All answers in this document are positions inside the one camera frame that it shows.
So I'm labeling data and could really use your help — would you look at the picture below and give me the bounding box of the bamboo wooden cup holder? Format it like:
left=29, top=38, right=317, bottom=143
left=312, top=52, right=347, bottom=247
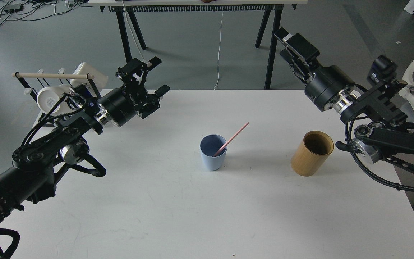
left=291, top=131, right=335, bottom=177

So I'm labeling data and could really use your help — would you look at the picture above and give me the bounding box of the black wire cup rack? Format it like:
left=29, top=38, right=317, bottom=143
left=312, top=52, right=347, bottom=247
left=12, top=62, right=109, bottom=116

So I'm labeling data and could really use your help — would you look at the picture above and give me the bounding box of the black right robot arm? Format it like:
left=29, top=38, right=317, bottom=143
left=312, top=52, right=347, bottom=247
left=274, top=28, right=414, bottom=192

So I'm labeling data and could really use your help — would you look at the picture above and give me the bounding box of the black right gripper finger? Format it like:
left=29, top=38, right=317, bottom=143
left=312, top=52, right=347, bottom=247
left=274, top=27, right=320, bottom=84

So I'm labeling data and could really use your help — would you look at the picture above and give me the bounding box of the pink chopstick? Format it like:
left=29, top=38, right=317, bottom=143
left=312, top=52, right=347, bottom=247
left=212, top=122, right=249, bottom=157

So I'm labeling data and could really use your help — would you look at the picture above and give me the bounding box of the floor cables and power strip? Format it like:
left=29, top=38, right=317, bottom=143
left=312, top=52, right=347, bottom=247
left=0, top=0, right=89, bottom=45

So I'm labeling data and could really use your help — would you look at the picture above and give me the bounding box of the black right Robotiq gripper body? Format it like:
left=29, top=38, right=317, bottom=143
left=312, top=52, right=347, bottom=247
left=304, top=65, right=355, bottom=111

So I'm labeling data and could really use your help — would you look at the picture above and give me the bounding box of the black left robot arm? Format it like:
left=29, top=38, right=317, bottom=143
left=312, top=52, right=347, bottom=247
left=0, top=57, right=170, bottom=259

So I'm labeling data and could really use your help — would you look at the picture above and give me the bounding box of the background table with black legs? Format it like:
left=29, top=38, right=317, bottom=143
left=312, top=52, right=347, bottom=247
left=88, top=0, right=308, bottom=90

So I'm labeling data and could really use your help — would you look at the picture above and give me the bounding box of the white cup on rack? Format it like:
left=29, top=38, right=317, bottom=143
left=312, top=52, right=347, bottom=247
left=37, top=84, right=73, bottom=116

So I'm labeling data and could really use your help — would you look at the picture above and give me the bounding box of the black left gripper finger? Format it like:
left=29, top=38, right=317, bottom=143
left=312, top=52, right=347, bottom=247
left=137, top=84, right=170, bottom=119
left=116, top=57, right=162, bottom=95

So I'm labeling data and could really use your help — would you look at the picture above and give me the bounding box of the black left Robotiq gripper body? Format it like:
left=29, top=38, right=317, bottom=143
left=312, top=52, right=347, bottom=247
left=97, top=87, right=139, bottom=127

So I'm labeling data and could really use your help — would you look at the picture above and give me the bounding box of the white hanging cable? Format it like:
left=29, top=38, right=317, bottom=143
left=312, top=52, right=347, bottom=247
left=214, top=11, right=225, bottom=90

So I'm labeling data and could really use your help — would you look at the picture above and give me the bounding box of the blue plastic cup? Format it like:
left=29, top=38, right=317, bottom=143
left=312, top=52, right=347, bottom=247
left=200, top=134, right=227, bottom=171

